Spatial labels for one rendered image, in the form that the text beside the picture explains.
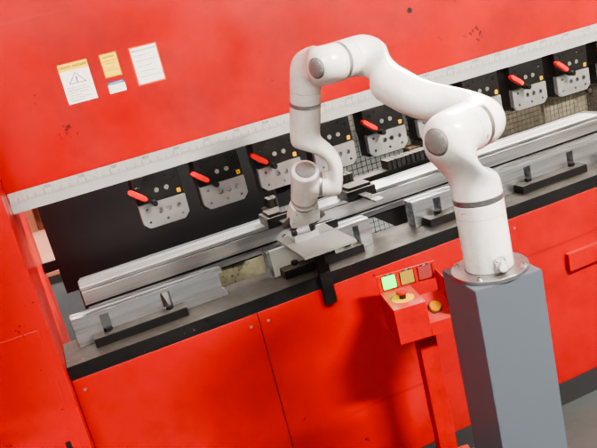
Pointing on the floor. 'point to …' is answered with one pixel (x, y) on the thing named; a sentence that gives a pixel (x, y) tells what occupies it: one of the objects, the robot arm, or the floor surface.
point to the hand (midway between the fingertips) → (303, 229)
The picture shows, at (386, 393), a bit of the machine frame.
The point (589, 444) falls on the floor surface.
